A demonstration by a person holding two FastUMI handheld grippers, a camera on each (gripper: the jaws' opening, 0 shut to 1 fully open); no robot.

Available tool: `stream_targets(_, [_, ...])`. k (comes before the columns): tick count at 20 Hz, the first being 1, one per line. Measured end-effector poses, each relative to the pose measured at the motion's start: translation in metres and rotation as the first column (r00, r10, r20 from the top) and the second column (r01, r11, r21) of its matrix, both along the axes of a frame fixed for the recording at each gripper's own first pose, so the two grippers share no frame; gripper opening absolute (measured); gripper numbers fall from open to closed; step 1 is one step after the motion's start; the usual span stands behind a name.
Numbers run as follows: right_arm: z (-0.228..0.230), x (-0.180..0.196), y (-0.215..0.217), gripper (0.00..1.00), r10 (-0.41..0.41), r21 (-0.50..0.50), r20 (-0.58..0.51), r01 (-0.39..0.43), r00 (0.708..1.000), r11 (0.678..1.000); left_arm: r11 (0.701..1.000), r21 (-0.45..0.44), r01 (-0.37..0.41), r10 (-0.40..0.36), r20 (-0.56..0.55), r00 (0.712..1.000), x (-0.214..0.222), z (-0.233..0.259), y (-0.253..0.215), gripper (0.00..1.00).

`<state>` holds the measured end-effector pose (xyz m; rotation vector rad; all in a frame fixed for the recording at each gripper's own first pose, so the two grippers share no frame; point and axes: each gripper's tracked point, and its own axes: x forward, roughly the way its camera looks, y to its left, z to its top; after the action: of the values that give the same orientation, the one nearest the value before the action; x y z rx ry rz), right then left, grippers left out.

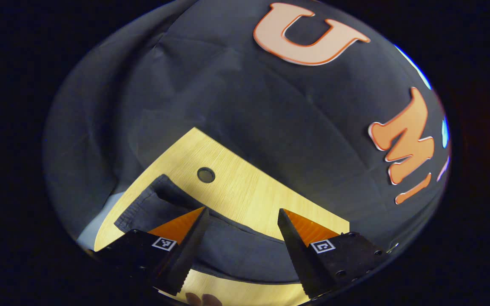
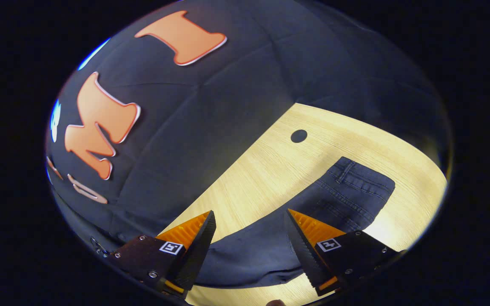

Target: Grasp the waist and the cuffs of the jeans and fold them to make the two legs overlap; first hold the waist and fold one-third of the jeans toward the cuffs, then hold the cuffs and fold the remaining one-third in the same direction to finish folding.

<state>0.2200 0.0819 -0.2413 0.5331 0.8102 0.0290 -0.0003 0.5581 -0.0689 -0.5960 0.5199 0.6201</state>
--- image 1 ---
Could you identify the black backdrop cloth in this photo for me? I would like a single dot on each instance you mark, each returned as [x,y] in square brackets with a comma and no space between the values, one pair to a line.
[249,106]

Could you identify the dark denim jeans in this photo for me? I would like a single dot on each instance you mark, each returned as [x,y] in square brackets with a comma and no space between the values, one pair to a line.
[236,250]

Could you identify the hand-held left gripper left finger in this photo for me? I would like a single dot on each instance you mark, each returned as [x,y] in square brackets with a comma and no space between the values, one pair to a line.
[189,250]

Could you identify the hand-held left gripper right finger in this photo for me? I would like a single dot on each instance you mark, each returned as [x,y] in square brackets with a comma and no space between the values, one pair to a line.
[298,255]

